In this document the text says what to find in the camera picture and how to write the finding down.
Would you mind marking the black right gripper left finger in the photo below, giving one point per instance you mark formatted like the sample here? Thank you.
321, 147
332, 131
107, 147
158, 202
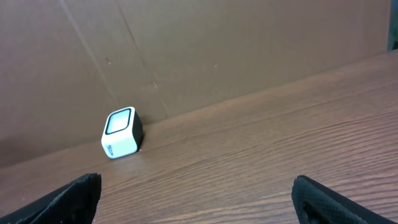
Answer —
75, 202

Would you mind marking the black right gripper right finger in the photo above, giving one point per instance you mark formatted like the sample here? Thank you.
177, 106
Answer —
316, 203

